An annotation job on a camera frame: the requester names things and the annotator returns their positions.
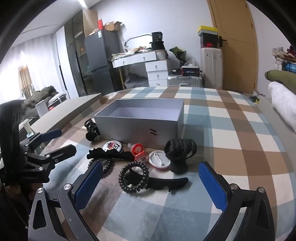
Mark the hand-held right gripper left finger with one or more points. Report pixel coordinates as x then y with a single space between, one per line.
89 185

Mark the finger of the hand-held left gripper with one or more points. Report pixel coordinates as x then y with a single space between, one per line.
54 133
64 150

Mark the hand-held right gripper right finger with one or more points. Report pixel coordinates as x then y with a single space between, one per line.
212 187

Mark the small black claw hair clip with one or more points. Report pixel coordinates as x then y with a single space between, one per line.
92 132

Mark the black long hair clip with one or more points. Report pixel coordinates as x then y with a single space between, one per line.
166 182
115 154

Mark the large black claw hair clip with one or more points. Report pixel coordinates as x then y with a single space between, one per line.
180 160

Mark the printed round badge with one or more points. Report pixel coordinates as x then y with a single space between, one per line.
111 146

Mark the white round badge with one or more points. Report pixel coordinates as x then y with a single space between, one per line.
159 160

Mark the red white ornament hair clip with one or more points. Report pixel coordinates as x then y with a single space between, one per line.
138 149

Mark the grey cardboard box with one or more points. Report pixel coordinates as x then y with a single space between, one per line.
138 129

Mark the person's left forearm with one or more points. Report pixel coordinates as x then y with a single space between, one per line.
11 220

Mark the person's left hand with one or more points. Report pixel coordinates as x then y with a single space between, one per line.
20 188

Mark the white bottle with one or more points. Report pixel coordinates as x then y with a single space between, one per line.
29 128

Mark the dark green jacket pile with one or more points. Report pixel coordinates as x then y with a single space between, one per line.
44 92

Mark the wooden floor stand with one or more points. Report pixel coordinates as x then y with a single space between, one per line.
25 81

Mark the white curtain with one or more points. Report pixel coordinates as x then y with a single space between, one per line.
34 58

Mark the dark glass door cabinet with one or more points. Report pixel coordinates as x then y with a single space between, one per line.
76 58

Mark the dark grey refrigerator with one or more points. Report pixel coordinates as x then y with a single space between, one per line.
101 58

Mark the dark grey tarp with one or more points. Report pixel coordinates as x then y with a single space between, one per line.
136 81

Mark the pile of slippers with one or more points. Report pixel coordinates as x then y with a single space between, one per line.
256 97

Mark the white desk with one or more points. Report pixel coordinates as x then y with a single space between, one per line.
134 59

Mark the silver suitcase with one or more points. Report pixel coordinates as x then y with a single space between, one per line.
185 81

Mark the desk clutter pile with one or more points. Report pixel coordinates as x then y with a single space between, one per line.
129 52

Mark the white rolled blanket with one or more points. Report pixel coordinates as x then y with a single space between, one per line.
284 102

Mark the arched mirror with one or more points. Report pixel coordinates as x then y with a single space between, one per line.
126 41

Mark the white drawer cabinet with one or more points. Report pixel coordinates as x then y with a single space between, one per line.
157 74

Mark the white suitcase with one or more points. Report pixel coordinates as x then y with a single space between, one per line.
211 67

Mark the open cardboard box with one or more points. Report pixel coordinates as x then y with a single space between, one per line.
112 26

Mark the small black box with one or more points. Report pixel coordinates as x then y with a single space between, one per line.
176 71

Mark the clear plastic bag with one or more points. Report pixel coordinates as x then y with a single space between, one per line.
189 63

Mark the green rolled blanket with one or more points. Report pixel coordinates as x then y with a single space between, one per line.
282 78

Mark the white round bin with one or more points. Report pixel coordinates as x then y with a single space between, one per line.
161 55

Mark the ceiling light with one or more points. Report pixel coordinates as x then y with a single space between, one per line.
81 2

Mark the dark wrapped flower bouquet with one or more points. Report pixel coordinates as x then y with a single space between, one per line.
179 54

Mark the black container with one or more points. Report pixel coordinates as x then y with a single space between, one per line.
157 41

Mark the blue plaid rolled blanket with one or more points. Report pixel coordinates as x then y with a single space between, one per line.
290 68

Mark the wooden door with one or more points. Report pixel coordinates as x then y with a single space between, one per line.
238 46

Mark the black red logo shoe box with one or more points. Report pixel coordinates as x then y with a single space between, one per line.
209 44

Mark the dark grey shoe box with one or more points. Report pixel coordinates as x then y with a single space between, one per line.
208 37

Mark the row of shoes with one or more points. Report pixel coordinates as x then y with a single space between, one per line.
283 54

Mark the yellow shoe box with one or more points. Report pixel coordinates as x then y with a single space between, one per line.
207 29

